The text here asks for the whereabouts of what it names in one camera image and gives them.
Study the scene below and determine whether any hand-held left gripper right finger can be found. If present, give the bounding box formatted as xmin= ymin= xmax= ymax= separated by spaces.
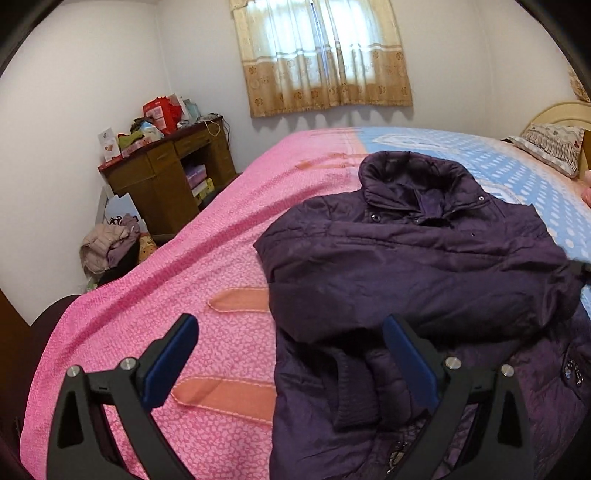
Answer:
xmin=382 ymin=314 xmax=546 ymax=480

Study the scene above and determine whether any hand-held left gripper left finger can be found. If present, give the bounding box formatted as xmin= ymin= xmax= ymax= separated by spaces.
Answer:
xmin=46 ymin=313 xmax=200 ymax=480

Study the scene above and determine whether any purple padded jacket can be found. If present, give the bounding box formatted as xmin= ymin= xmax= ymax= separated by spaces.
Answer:
xmin=254 ymin=151 xmax=591 ymax=480

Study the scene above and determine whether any pile of pale clothes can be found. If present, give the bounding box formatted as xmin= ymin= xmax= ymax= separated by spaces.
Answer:
xmin=81 ymin=216 xmax=141 ymax=278

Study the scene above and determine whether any pink and blue printed blanket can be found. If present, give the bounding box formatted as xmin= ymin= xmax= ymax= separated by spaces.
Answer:
xmin=18 ymin=127 xmax=591 ymax=480

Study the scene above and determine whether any yellow patterned bag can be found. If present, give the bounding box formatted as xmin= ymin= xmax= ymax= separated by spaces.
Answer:
xmin=139 ymin=233 xmax=163 ymax=263

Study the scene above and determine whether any striped floral pillow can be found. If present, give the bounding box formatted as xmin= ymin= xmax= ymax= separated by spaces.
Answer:
xmin=508 ymin=122 xmax=586 ymax=178

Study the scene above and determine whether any dark maroon furniture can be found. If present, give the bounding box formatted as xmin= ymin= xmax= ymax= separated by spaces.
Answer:
xmin=28 ymin=293 xmax=85 ymax=356

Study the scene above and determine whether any cream bed headboard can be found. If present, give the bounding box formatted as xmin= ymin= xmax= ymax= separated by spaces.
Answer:
xmin=519 ymin=102 xmax=591 ymax=176

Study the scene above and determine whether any white paper bag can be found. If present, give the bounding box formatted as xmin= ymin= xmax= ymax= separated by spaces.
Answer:
xmin=104 ymin=191 xmax=148 ymax=234

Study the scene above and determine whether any brown wooden door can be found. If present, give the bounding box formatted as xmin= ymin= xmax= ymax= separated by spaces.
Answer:
xmin=0 ymin=287 xmax=31 ymax=462

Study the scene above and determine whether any brown wooden desk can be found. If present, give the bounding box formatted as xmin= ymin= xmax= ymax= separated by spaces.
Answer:
xmin=98 ymin=121 xmax=237 ymax=237

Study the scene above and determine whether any beige side curtain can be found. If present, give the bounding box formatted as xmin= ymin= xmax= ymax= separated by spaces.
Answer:
xmin=567 ymin=65 xmax=591 ymax=103

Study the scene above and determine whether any white card box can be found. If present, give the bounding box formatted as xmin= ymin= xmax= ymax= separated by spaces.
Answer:
xmin=97 ymin=127 xmax=122 ymax=163

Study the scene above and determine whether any red gift box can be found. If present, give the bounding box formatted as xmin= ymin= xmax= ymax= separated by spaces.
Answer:
xmin=142 ymin=96 xmax=183 ymax=134

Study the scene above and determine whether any beige patterned window curtain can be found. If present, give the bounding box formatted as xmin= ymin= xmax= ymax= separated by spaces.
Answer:
xmin=230 ymin=0 xmax=414 ymax=118

